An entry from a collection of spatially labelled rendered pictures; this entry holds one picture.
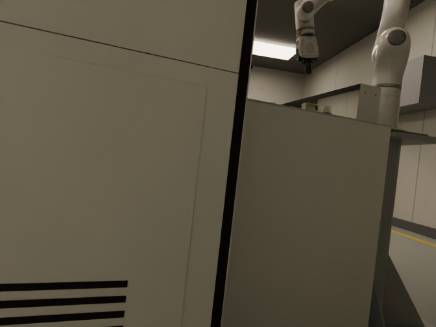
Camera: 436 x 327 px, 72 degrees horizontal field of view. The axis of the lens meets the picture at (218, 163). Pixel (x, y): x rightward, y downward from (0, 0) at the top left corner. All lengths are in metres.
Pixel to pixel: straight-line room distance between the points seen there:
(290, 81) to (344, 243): 7.42
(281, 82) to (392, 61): 6.86
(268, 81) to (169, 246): 7.65
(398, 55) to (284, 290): 1.01
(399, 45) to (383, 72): 0.11
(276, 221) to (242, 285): 0.20
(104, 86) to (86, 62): 0.05
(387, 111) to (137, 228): 1.13
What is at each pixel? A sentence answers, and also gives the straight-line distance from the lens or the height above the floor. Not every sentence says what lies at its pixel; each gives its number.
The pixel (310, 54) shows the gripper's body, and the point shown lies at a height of 1.18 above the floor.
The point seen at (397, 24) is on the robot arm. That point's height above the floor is 1.30.
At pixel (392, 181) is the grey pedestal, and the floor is 0.63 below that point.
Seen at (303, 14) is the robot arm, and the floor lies 1.31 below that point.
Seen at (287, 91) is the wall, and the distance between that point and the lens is 8.26.
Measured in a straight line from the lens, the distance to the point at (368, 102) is 1.20.
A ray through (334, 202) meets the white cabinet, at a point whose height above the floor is 0.55.
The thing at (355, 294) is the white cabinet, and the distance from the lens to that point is 1.18.
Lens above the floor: 0.64
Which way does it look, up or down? 1 degrees down
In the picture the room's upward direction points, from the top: 6 degrees clockwise
